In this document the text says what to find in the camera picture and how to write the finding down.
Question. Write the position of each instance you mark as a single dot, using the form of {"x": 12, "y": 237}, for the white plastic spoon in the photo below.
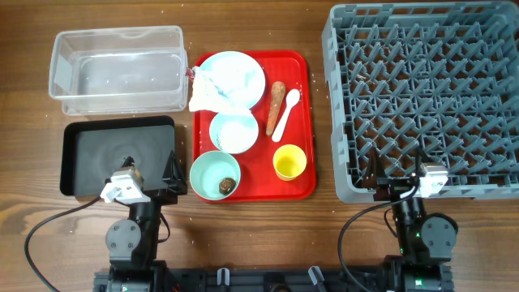
{"x": 292, "y": 100}

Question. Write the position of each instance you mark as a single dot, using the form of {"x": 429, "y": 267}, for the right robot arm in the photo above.
{"x": 426, "y": 239}

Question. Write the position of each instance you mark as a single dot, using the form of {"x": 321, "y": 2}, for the grey dishwasher rack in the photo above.
{"x": 439, "y": 76}

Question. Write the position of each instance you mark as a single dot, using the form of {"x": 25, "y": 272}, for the clear plastic waste bin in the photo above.
{"x": 119, "y": 71}

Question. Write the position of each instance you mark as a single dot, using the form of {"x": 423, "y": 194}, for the black waste tray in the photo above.
{"x": 93, "y": 150}

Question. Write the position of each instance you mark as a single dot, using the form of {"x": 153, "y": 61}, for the large light blue plate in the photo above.
{"x": 238, "y": 77}

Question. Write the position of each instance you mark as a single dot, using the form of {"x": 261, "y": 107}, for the yellow plastic cup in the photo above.
{"x": 289, "y": 161}

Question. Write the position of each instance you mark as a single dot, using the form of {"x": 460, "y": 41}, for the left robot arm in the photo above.
{"x": 132, "y": 243}

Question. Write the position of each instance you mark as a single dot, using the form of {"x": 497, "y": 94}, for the white napkin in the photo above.
{"x": 205, "y": 96}

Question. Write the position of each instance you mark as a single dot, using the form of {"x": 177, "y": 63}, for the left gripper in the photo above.
{"x": 175, "y": 183}

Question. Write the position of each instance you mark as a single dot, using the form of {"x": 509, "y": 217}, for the orange carrot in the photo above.
{"x": 277, "y": 95}

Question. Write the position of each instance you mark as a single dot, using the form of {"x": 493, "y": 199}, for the small light blue bowl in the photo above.
{"x": 233, "y": 134}

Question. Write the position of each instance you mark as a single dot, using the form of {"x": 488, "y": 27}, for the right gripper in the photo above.
{"x": 371, "y": 180}

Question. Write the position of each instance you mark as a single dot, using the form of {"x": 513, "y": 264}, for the brown mushroom piece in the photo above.
{"x": 227, "y": 185}

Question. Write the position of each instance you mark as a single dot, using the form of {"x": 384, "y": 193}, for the red serving tray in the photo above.
{"x": 259, "y": 181}

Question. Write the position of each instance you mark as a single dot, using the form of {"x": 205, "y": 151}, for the light green bowl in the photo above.
{"x": 209, "y": 169}

